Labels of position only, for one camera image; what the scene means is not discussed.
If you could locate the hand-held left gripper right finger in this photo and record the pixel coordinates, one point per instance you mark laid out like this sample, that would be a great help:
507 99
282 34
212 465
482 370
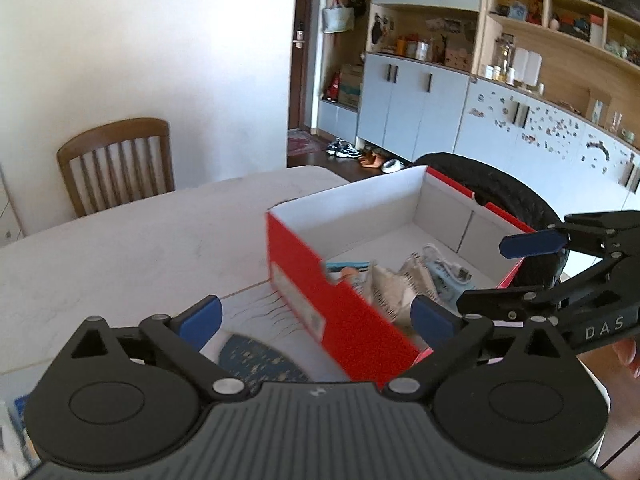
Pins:
432 319

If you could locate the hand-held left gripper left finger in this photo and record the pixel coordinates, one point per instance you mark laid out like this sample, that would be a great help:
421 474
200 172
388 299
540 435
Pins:
201 319

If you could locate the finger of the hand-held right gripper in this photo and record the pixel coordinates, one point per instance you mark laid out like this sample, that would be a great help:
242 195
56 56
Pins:
505 302
532 243

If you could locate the red shoe box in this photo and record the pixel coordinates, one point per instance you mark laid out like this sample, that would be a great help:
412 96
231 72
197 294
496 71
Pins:
350 330

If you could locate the blue striped snack packet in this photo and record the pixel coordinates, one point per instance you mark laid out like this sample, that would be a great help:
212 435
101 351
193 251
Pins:
350 272

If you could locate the white marble desktop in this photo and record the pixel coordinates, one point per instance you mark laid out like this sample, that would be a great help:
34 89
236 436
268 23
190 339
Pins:
125 250

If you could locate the person's right hand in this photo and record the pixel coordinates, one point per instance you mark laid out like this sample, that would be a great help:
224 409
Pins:
631 357

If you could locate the patterned placemat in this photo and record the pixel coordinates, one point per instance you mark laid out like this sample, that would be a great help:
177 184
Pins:
260 360

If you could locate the white slipper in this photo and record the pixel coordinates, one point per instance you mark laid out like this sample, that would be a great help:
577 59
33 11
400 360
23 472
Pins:
393 165

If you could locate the brown slippers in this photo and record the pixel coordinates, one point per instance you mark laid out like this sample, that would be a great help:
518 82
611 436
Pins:
370 160

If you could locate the grey built-in cabinet unit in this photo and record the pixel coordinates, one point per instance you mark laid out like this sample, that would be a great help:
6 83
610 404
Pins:
415 110

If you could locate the glass jar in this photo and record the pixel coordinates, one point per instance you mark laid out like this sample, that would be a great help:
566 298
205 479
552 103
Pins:
504 60

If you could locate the pair of sneakers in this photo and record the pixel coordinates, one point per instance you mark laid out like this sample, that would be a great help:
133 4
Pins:
342 149

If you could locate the patterned floor rug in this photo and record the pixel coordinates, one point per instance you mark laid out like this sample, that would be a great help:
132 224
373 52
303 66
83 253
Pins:
302 144

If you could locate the brown wooden chair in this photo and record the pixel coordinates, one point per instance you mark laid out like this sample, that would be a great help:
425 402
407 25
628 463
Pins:
115 130

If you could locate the white bag blue print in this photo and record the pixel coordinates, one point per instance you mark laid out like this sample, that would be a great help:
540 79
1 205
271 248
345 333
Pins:
15 435

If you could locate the cardboard box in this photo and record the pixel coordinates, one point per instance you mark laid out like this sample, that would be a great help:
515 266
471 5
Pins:
351 85

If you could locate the red figure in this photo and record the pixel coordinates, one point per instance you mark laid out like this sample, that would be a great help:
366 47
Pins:
331 89

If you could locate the dark brown door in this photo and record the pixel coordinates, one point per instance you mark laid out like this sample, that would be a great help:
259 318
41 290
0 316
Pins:
302 85

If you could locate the grey tote bag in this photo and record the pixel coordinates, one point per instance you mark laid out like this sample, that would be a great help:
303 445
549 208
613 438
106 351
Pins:
337 20

